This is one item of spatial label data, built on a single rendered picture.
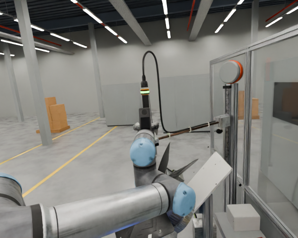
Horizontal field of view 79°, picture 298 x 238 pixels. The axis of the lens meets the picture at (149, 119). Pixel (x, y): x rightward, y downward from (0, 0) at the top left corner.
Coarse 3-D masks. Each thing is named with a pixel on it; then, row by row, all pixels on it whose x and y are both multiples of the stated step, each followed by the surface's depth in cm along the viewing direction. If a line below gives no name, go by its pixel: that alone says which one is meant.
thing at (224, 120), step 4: (216, 116) 128; (220, 116) 127; (224, 116) 126; (228, 116) 125; (216, 120) 126; (220, 120) 123; (224, 120) 123; (228, 120) 126; (216, 124) 126; (220, 124) 123; (224, 124) 124; (228, 124) 126
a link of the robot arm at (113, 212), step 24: (120, 192) 39; (144, 192) 41; (168, 192) 44; (192, 192) 45; (0, 216) 26; (24, 216) 27; (48, 216) 29; (72, 216) 31; (96, 216) 33; (120, 216) 35; (144, 216) 39
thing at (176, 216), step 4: (168, 212) 103; (172, 212) 102; (168, 216) 102; (172, 216) 101; (176, 216) 101; (180, 216) 102; (172, 220) 102; (176, 220) 101; (180, 220) 102; (172, 224) 103; (176, 224) 103
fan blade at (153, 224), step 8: (160, 216) 89; (136, 224) 88; (144, 224) 86; (152, 224) 84; (160, 224) 83; (168, 224) 82; (136, 232) 84; (144, 232) 82; (152, 232) 80; (168, 232) 77
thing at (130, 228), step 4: (128, 228) 107; (132, 228) 106; (116, 232) 112; (120, 232) 109; (124, 232) 107; (128, 232) 106; (116, 236) 110; (120, 236) 108; (124, 236) 106; (128, 236) 105
